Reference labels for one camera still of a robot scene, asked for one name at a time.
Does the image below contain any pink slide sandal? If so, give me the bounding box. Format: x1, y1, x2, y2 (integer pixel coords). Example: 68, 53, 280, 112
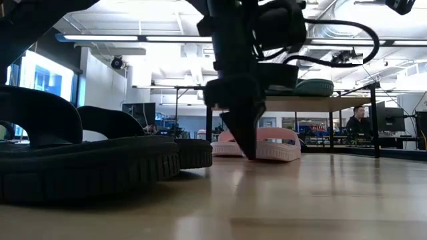
255, 127, 302, 163
210, 130, 248, 158

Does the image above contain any bright wall screen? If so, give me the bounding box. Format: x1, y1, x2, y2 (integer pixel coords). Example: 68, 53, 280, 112
5, 49, 79, 107

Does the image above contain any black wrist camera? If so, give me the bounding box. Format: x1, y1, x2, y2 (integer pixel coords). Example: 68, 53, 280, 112
384, 0, 417, 16
256, 62, 300, 91

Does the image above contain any person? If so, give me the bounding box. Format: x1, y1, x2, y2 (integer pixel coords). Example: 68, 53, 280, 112
344, 105, 374, 136

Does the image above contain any black computer monitor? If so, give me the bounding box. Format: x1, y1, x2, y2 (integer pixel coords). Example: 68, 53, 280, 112
369, 106, 406, 133

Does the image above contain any black ceiling camera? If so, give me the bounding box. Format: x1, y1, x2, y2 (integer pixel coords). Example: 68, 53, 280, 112
110, 55, 125, 71

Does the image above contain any ceiling light strip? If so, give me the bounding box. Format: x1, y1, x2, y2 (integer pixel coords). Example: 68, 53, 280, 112
305, 38, 427, 47
55, 33, 214, 43

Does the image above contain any wooden shelf black metal frame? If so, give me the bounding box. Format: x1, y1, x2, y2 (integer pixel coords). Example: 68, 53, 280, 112
205, 81, 382, 159

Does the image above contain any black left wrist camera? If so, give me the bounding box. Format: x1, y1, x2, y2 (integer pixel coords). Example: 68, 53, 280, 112
256, 62, 300, 91

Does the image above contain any black aluminium table frame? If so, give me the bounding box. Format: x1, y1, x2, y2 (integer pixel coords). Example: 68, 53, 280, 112
300, 145, 427, 162

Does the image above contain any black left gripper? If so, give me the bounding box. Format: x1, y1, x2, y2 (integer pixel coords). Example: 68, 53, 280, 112
203, 59, 268, 161

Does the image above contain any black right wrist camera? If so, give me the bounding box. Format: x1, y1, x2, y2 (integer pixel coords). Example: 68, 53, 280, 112
384, 0, 417, 16

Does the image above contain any black left camera cable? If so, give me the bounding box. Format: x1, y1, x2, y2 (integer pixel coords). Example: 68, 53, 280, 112
282, 18, 381, 69

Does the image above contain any green slide sandal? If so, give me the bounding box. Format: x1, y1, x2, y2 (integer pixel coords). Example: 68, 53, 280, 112
293, 78, 335, 98

